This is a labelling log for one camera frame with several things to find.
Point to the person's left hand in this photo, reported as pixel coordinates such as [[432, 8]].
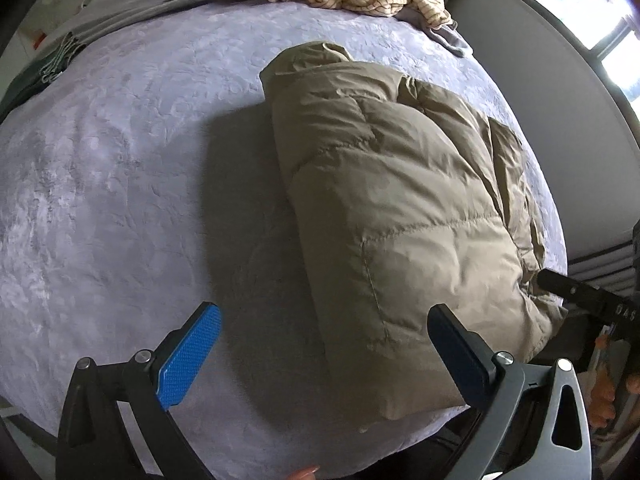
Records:
[[305, 472]]

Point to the grey bed sheet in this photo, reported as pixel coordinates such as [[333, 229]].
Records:
[[150, 5]]

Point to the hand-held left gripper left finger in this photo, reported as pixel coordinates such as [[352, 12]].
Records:
[[192, 355]]

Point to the dark green cloth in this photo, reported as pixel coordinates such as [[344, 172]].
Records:
[[20, 90]]

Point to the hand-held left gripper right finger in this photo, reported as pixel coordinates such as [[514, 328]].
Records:
[[460, 360]]

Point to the person's right hand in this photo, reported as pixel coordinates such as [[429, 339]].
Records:
[[605, 395]]

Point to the purple plush blanket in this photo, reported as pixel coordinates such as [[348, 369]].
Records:
[[125, 185]]

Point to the grey padded wall panel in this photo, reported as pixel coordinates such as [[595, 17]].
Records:
[[550, 110]]

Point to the beige puffer jacket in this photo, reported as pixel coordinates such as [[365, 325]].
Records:
[[400, 200]]

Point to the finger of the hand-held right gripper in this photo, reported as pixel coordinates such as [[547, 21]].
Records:
[[570, 290]]

